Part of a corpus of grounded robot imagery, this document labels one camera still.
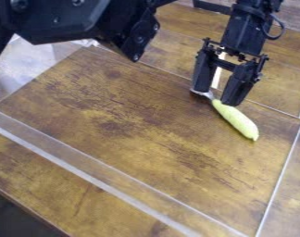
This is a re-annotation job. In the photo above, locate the clear acrylic enclosure wall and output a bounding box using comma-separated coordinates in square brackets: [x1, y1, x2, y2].
[0, 31, 300, 237]

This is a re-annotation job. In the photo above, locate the black bar on table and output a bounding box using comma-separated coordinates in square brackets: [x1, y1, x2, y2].
[192, 0, 232, 15]

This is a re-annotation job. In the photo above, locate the green handled metal spoon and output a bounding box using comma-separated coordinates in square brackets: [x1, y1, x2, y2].
[191, 88, 260, 142]

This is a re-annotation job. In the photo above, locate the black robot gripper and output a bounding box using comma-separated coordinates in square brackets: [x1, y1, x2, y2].
[192, 0, 284, 106]

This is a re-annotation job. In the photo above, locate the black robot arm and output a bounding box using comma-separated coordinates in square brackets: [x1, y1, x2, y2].
[0, 0, 284, 106]

